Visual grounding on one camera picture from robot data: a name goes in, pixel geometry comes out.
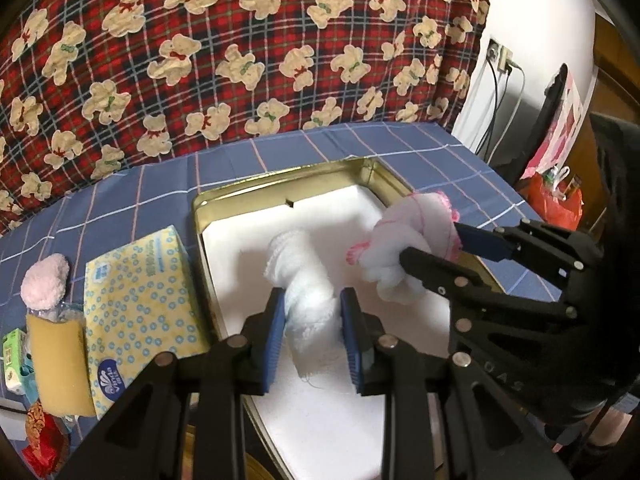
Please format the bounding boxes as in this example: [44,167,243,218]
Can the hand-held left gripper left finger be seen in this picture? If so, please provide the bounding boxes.
[57,287,287,480]

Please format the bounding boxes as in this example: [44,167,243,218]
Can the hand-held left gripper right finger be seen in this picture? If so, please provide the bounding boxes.
[340,287,576,480]

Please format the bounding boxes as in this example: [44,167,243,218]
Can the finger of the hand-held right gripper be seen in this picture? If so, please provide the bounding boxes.
[454,219,604,282]
[399,246,577,322]

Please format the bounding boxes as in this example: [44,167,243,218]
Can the white towel with pink edge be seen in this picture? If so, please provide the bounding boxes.
[346,191,463,303]

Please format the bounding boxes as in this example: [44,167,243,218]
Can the gold tin box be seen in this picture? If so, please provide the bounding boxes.
[191,156,507,480]

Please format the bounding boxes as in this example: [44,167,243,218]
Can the green tissue packet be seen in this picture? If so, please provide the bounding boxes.
[1,329,39,406]

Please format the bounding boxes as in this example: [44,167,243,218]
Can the red plastic bag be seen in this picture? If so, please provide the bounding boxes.
[520,169,585,231]

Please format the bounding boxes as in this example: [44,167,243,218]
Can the black flat board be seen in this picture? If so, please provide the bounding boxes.
[510,63,571,186]

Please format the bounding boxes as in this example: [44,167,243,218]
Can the yellow and blue tissue pack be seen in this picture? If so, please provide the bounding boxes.
[84,225,211,418]

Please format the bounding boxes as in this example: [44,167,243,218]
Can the pink paper sheet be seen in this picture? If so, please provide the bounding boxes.
[520,72,586,181]

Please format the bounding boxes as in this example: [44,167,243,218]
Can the blue plaid bed sheet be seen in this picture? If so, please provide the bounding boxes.
[0,122,566,480]

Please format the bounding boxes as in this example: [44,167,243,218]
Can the wooden cabinet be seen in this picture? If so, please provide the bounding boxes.
[592,10,640,131]

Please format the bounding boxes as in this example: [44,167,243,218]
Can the clear plastic bag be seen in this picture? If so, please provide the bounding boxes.
[34,304,87,327]

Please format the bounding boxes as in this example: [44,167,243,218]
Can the yellow sponge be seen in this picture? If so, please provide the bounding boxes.
[25,312,96,418]

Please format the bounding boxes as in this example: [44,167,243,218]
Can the red patterned pouch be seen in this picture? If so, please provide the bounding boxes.
[22,401,71,472]

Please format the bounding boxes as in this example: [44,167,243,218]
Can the red plaid bear-print blanket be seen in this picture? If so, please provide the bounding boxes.
[0,0,501,236]

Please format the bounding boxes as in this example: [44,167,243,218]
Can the black cable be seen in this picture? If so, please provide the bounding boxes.
[475,60,501,161]

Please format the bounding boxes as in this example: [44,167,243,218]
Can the grey cable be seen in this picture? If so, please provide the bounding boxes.
[499,62,527,161]

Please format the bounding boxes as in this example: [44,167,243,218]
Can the white wall socket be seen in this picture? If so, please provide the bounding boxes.
[487,37,516,73]

